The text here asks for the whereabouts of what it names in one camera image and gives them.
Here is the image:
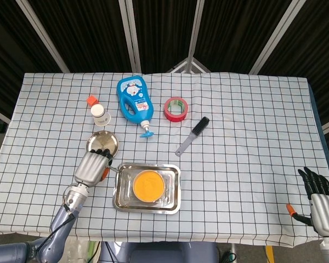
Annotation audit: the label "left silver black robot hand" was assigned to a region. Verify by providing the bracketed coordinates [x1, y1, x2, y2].
[73, 148, 114, 187]

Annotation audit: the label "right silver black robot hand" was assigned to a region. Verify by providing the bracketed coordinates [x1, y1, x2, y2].
[286, 166, 329, 238]

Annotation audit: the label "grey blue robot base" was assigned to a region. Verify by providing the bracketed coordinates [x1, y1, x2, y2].
[98, 241, 220, 263]

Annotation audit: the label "beige round bowl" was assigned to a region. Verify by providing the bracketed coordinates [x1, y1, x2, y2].
[132, 169, 166, 203]

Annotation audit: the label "round steel plate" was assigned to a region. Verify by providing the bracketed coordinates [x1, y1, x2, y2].
[85, 130, 120, 163]

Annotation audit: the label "white paper cup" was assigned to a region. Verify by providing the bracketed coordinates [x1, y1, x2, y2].
[90, 103, 111, 127]

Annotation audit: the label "blue pump detergent bottle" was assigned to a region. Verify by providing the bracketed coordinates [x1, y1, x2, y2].
[116, 76, 156, 139]

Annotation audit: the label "rectangular steel tray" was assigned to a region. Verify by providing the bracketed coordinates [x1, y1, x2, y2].
[112, 162, 181, 215]

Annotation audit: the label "white black checkered tablecloth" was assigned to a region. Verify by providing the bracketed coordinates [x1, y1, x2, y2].
[0, 71, 329, 249]

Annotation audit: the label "red tape roll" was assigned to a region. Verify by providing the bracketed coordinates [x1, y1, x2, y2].
[163, 96, 189, 123]

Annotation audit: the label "grey brush black bristles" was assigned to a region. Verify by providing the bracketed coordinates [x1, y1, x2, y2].
[175, 116, 211, 157]

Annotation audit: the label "black folding partition screen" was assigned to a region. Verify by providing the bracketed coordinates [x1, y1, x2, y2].
[0, 0, 329, 135]

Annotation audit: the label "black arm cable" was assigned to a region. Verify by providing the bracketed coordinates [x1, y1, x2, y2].
[35, 203, 75, 257]

